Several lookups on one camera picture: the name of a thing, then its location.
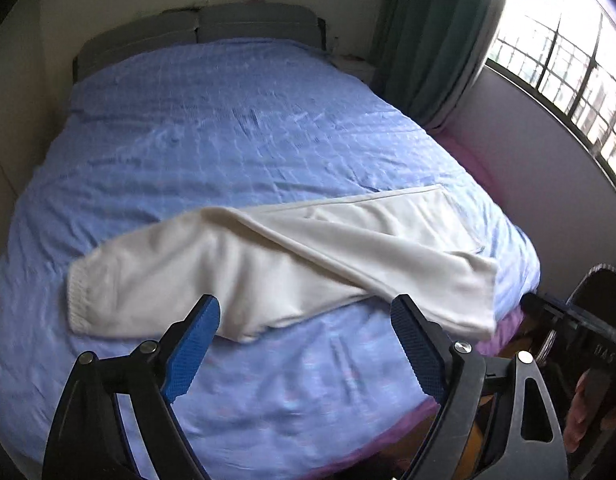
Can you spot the purple bed sheet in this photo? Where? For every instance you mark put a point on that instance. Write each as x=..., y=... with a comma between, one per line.
x=468, y=309

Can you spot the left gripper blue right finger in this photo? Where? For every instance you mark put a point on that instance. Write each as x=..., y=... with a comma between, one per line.
x=425, y=345

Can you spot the cream white pants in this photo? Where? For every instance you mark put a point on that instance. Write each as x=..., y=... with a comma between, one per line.
x=276, y=265

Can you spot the teal curtain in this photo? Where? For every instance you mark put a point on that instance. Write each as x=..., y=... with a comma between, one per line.
x=428, y=53

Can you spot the dark wicker basket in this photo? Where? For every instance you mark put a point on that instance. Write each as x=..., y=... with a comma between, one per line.
x=596, y=293

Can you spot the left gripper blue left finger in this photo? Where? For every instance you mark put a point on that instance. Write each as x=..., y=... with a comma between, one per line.
x=184, y=345

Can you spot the white nightstand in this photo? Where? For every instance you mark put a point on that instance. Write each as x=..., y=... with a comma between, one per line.
x=354, y=66

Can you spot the grey padded headboard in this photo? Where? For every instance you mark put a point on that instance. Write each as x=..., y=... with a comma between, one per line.
x=197, y=26

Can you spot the window with grille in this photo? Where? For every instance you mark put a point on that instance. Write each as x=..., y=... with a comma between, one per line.
x=563, y=53

